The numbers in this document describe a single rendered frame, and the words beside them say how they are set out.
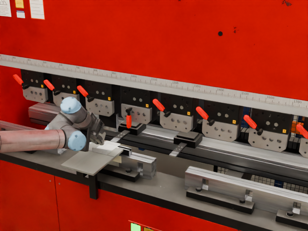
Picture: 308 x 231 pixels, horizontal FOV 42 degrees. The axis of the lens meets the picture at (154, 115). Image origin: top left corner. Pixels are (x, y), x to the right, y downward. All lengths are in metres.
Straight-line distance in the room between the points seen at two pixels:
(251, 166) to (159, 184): 0.47
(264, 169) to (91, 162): 0.83
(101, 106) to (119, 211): 0.52
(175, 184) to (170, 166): 1.92
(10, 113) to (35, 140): 1.22
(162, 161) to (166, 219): 2.08
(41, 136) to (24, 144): 0.07
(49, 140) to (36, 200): 0.87
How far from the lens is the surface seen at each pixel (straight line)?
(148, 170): 1.98
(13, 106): 2.73
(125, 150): 2.01
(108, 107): 1.93
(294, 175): 2.05
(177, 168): 3.85
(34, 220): 2.47
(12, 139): 1.49
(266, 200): 1.84
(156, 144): 2.21
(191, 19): 1.64
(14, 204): 2.52
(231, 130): 1.73
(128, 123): 1.86
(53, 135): 1.55
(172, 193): 1.91
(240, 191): 1.85
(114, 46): 1.83
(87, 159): 1.95
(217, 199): 1.84
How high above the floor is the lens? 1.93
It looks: 23 degrees down
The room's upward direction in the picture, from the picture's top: straight up
